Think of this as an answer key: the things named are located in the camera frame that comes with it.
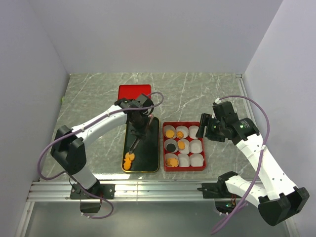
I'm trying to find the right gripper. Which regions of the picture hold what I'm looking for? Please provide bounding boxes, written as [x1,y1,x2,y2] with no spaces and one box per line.
[196,113,226,142]

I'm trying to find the metal tongs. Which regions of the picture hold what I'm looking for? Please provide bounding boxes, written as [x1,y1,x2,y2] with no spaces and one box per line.
[128,115,154,154]

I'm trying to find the red box lid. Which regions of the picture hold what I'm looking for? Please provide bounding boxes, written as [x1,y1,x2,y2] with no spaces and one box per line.
[118,84,152,100]

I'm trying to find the black gold-rimmed tray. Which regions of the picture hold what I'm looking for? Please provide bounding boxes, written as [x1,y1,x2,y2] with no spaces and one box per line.
[121,117,159,173]

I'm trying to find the round dotted orange cookie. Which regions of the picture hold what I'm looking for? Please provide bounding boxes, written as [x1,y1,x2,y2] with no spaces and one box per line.
[165,130,175,139]

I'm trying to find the orange flower cookie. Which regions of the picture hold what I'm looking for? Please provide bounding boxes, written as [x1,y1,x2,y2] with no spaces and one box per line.
[177,141,187,150]

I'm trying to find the round dotted biscuit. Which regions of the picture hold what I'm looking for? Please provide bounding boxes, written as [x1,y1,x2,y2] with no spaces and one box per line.
[125,153,135,161]

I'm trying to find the red cookie box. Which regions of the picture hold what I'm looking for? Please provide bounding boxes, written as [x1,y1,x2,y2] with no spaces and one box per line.
[162,121,206,172]

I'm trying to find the black sandwich cookie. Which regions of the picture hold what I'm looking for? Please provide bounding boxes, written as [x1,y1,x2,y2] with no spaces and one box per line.
[166,143,177,153]

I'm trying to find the orange fish cookie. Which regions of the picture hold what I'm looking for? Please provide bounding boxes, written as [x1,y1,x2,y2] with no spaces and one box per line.
[123,159,132,171]

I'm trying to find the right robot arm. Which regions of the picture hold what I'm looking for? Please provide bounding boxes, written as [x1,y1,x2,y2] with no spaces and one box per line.
[196,101,310,226]

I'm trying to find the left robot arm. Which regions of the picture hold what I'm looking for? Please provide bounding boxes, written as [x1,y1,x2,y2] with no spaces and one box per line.
[50,94,154,198]

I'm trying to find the white paper cup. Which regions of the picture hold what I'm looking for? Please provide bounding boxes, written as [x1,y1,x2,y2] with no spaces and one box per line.
[163,125,176,139]
[177,154,190,167]
[189,125,199,139]
[189,154,204,167]
[165,153,178,167]
[190,139,203,154]
[175,126,189,139]
[164,139,178,153]
[178,139,190,154]

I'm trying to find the aluminium right rail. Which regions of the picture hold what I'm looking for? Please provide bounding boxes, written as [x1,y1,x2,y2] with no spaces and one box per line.
[236,73,260,124]

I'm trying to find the aluminium rail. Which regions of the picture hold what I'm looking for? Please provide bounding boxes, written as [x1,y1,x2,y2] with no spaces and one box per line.
[236,73,260,124]
[26,180,207,202]

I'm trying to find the aluminium front rail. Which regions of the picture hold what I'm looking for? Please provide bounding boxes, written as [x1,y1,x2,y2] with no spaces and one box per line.
[26,180,207,202]

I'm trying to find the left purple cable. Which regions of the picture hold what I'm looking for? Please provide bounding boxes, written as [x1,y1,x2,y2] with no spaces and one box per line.
[37,91,165,220]

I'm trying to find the purple cable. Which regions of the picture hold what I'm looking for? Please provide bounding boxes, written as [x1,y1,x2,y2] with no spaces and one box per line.
[210,95,271,235]
[37,91,165,220]

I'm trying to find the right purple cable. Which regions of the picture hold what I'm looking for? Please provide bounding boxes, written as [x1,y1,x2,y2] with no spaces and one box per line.
[210,95,271,235]

